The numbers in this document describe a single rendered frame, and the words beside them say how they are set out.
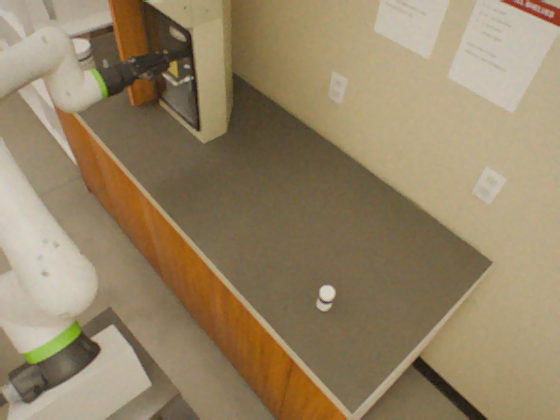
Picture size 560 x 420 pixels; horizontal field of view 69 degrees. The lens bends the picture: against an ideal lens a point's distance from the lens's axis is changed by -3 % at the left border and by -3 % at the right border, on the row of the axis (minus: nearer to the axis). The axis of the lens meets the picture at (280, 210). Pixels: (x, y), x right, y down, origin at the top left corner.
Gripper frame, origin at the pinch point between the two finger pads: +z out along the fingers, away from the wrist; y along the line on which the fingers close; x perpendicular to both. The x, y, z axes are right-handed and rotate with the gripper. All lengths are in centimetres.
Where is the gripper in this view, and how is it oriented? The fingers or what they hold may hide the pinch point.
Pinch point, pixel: (175, 55)
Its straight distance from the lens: 147.2
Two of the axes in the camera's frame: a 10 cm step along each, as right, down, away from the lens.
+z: 7.4, -4.8, 4.7
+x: -0.7, 6.4, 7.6
